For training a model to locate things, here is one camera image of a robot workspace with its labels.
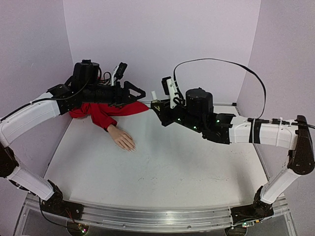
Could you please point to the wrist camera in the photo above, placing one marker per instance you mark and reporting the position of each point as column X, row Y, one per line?
column 171, row 89
column 118, row 73

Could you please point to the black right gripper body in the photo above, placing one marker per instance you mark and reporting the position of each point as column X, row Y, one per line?
column 166, row 113

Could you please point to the aluminium front rail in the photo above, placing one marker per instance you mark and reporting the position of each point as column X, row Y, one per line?
column 58, row 218

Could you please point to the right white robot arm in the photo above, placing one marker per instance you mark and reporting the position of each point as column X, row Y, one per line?
column 223, row 128

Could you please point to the grey nail polish cap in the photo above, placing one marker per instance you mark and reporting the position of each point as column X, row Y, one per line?
column 154, row 95

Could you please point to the mannequin hand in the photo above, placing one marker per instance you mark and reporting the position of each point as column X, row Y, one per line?
column 121, row 138

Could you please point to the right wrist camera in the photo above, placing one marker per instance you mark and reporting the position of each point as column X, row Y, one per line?
column 171, row 89

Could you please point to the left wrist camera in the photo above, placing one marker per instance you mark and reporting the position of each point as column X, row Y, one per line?
column 118, row 73

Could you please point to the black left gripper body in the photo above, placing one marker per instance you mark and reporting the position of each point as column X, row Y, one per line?
column 92, row 94

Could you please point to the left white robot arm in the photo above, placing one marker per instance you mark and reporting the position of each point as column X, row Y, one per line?
column 83, row 86

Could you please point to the red cloth garment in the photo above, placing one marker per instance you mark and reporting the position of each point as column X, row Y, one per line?
column 101, row 114

